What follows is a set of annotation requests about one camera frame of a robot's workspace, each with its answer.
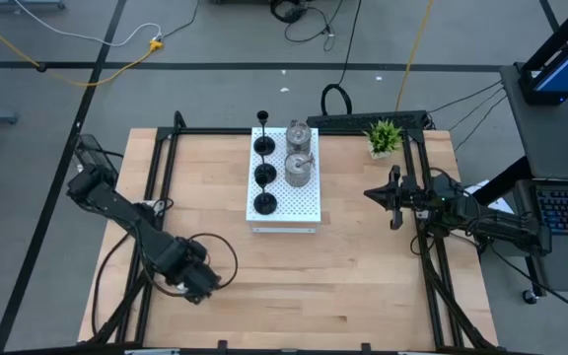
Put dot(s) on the tin can with flower label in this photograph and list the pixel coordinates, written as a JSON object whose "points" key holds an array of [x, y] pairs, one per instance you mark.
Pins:
{"points": [[298, 140]]}

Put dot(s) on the white paper sheet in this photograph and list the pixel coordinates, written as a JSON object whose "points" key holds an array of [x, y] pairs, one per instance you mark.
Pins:
{"points": [[476, 189]]}

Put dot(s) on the black power strip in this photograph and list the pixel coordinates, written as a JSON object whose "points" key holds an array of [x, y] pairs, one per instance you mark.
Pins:
{"points": [[363, 120]]}

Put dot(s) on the plain silver lidded tin can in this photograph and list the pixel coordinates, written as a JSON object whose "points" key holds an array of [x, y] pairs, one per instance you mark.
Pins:
{"points": [[298, 171]]}

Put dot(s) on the black aluminium table frame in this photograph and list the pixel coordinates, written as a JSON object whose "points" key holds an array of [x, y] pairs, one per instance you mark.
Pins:
{"points": [[205, 131]]}

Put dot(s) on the white perforated metal shelf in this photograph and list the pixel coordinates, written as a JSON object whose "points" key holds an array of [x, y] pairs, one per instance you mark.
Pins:
{"points": [[296, 202]]}

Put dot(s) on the grey trolley base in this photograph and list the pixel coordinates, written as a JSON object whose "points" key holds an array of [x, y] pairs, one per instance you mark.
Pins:
{"points": [[22, 4]]}

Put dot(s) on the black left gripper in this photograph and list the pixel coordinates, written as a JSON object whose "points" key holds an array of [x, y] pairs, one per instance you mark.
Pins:
{"points": [[192, 268]]}

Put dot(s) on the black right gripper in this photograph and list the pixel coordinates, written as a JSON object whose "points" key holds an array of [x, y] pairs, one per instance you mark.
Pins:
{"points": [[404, 197]]}

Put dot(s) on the green plant in white pot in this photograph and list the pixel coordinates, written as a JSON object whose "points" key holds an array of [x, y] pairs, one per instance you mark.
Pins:
{"points": [[384, 138]]}

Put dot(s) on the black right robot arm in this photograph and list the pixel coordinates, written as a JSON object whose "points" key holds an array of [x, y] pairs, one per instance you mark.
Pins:
{"points": [[501, 227]]}

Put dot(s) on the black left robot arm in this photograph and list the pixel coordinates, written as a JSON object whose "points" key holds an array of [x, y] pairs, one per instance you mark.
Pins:
{"points": [[111, 199]]}

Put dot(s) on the grey desk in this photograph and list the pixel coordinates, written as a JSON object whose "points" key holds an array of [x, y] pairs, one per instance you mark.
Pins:
{"points": [[550, 138]]}

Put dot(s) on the black metal candlestick holder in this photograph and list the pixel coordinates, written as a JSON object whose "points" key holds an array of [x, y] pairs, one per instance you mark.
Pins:
{"points": [[265, 204], [265, 175], [264, 146]]}

